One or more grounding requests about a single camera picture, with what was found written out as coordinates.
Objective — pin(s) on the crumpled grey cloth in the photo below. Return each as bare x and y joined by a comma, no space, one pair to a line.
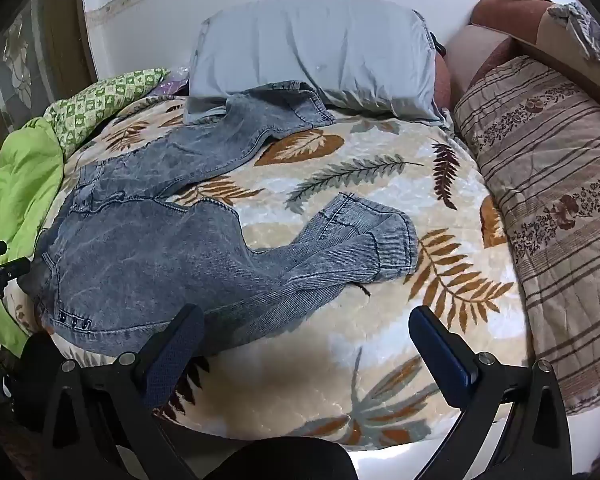
580,25

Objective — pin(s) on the bright green quilt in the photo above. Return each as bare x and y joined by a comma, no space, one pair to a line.
20,185

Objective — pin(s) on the purple plastic bag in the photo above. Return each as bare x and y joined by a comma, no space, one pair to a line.
172,85

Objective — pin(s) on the grey-blue denim pants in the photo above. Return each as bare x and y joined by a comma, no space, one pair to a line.
130,260

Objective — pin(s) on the striped beige cushion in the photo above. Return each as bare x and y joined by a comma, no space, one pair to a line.
555,185

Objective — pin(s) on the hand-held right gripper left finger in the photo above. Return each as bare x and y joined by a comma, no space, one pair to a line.
175,355

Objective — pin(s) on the brown pillow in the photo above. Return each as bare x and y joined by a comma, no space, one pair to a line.
442,85

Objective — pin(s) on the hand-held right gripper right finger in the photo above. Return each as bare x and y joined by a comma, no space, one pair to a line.
447,360

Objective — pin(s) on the wooden door with floral glass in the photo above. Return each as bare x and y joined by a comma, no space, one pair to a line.
15,60

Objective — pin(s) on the brown and pink cushion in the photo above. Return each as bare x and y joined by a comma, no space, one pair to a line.
510,12

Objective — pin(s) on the green and white patterned cloth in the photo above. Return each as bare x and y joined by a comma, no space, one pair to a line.
105,95

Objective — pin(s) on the leaf print fleece blanket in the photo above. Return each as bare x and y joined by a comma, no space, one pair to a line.
330,375

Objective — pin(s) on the light grey pillow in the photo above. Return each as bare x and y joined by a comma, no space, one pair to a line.
320,50

